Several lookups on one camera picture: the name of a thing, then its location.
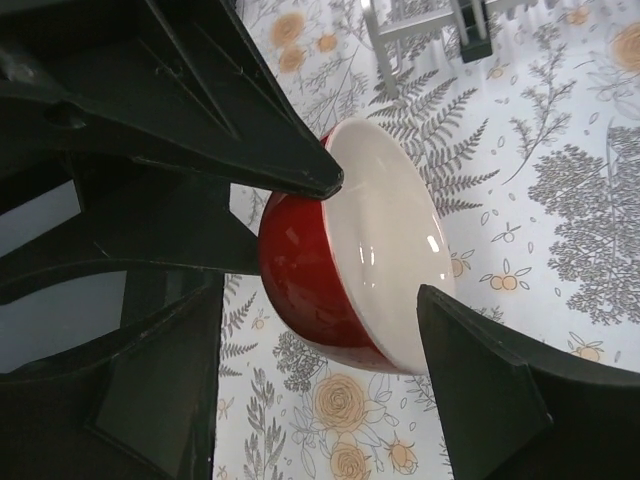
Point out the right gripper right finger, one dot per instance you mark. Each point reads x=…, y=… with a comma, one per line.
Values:
x=512, y=407

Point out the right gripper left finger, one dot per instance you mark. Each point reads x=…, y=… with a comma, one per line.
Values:
x=135, y=403

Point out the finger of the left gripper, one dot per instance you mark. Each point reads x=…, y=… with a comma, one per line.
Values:
x=161, y=221
x=176, y=85

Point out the red patterned bowl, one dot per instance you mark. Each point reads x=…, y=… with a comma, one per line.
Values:
x=344, y=273

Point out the floral table mat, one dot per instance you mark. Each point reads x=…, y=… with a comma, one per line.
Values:
x=532, y=157

